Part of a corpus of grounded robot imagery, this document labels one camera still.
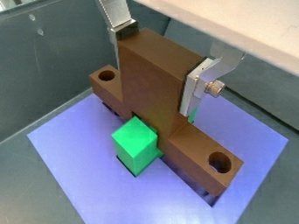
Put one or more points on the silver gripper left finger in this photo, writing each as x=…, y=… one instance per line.
x=121, y=24

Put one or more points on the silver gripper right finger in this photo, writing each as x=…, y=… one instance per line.
x=202, y=81

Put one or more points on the brown T-shaped block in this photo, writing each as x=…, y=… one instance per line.
x=145, y=87

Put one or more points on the green U-shaped block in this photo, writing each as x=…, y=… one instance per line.
x=135, y=141

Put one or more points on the purple base block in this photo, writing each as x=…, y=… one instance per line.
x=75, y=145

